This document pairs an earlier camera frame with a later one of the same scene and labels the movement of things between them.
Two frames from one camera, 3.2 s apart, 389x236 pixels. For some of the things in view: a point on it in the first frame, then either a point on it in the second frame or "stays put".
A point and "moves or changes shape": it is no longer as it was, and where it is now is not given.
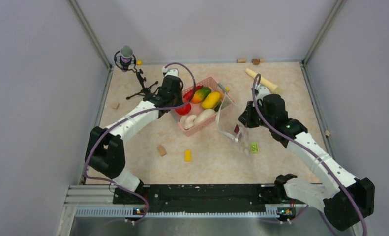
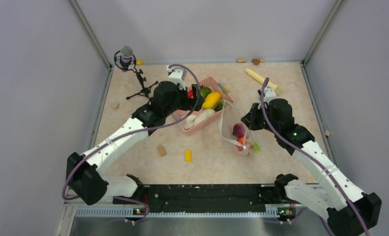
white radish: x=203 y=115 stays put
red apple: x=184 y=110 moves or changes shape
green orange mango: x=200 y=95 stays put
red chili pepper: x=188 y=96 stays put
